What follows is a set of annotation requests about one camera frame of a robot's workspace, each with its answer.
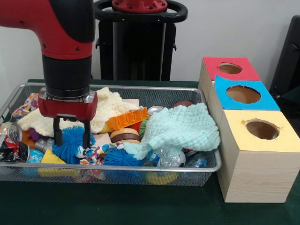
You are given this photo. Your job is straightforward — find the mint green waffle cloth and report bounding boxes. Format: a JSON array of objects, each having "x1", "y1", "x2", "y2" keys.
[{"x1": 123, "y1": 102, "x2": 222, "y2": 161}]

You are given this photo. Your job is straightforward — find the shallow mesh bin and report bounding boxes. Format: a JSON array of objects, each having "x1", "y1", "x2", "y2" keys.
[{"x1": 0, "y1": 82, "x2": 222, "y2": 188}]

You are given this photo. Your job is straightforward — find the dark green table cloth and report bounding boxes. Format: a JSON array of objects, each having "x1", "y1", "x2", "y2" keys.
[{"x1": 0, "y1": 79, "x2": 300, "y2": 225}]

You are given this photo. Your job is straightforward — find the wooden three-hole box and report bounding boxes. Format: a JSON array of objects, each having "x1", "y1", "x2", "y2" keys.
[{"x1": 198, "y1": 57, "x2": 300, "y2": 203}]

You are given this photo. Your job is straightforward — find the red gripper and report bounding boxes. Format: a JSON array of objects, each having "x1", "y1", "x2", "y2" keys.
[{"x1": 38, "y1": 88, "x2": 98, "y2": 150}]

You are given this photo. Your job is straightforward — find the toy burger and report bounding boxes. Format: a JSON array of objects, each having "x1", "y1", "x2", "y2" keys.
[{"x1": 109, "y1": 127, "x2": 141, "y2": 144}]

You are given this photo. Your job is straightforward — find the orange plastic toy block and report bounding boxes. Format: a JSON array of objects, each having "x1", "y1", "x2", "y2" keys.
[{"x1": 105, "y1": 106, "x2": 150, "y2": 131}]

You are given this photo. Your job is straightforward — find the cream waffle cloth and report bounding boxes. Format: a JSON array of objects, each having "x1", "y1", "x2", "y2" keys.
[{"x1": 17, "y1": 87, "x2": 140, "y2": 137}]

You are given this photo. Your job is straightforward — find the blue spiky ball with eyes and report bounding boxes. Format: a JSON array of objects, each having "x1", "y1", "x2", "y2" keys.
[{"x1": 51, "y1": 126, "x2": 97, "y2": 165}]

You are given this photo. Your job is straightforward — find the crushed soda can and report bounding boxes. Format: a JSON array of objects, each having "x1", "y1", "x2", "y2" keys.
[{"x1": 0, "y1": 122, "x2": 30, "y2": 164}]

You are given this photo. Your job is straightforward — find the yellow foam wedge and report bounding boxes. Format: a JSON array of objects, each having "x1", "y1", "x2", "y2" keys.
[{"x1": 37, "y1": 149, "x2": 78, "y2": 177}]

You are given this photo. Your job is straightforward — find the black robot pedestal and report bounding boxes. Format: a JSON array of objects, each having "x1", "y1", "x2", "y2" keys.
[{"x1": 92, "y1": 0, "x2": 188, "y2": 82}]

